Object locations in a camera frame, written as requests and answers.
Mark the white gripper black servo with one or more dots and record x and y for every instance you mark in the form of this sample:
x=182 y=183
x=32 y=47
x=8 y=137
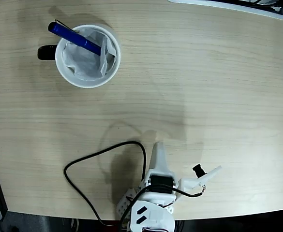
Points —
x=158 y=166

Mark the blue metal pen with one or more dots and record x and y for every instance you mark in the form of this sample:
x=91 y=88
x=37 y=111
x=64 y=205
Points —
x=68 y=35

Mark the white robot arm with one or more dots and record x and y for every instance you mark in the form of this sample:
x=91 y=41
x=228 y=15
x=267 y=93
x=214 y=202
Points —
x=153 y=217

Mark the crumpled white tissue paper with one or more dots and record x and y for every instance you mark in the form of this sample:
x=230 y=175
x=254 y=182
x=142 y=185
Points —
x=83 y=65

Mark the white flat panel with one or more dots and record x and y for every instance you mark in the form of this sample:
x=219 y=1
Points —
x=216 y=3

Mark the black device with white marks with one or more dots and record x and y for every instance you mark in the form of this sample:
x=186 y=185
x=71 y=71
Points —
x=264 y=6

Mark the black wrist camera white mount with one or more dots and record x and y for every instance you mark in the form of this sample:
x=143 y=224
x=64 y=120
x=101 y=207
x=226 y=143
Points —
x=192 y=183

